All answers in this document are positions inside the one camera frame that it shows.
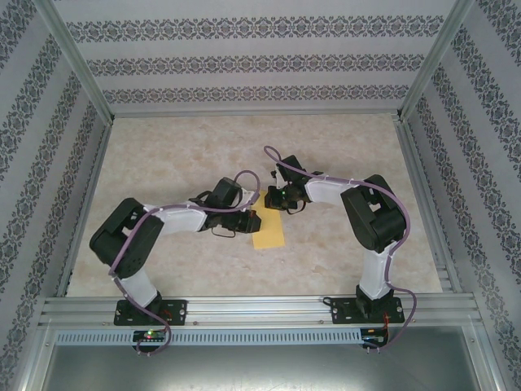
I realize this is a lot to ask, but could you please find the aluminium frame leg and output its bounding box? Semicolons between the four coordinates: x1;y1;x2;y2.
471;321;512;391
10;321;56;391

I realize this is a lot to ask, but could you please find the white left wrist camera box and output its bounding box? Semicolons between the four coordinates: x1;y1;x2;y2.
239;187;260;207

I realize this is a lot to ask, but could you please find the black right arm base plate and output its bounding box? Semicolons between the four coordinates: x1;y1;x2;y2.
329;297;406;326

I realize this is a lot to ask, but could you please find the aluminium side rail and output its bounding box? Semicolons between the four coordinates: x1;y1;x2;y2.
392;116;463;294
55;120;116;297

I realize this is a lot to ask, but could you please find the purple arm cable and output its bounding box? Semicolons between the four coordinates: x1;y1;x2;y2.
108;169;262;356
263;145;418;352

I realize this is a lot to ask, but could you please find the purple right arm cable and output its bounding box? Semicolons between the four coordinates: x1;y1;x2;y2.
263;145;418;352

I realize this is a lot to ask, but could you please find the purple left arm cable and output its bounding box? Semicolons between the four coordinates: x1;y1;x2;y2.
108;169;262;356

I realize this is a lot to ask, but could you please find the grey metal sheet panel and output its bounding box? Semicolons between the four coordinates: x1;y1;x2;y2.
24;344;501;391

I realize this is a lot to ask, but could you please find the aluminium frame post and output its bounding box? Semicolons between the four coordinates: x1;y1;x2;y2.
34;0;116;123
396;0;477;121

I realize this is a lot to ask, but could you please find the yellow paper sheet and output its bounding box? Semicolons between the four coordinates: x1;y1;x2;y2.
251;203;287;249

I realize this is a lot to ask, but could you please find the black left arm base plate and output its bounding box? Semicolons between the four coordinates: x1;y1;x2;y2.
113;299;189;327

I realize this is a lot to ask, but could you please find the aluminium mounting rail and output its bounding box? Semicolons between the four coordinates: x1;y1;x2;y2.
38;296;485;327

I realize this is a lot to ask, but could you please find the aluminium cross rail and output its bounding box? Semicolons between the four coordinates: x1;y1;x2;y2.
109;108;404;120

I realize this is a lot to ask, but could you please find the grey slotted cable duct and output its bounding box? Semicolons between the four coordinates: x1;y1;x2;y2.
55;328;364;347

